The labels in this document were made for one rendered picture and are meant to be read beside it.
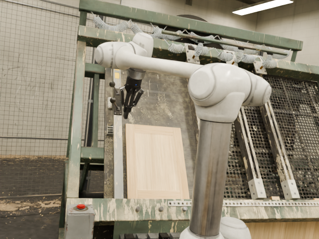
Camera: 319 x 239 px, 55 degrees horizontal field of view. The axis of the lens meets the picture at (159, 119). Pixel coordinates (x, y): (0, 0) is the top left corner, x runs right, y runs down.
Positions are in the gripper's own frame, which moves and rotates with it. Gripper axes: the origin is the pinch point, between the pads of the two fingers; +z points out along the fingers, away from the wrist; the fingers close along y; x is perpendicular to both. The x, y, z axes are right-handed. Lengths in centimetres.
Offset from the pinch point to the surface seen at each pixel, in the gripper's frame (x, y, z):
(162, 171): 4.7, -29.4, 37.9
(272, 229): 30, -118, 75
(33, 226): -97, 32, 202
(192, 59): -63, -66, -10
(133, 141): -14.2, -14.2, 29.3
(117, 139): -14.1, -4.2, 27.9
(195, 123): -22, -59, 19
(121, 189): 13.6, -2.4, 42.3
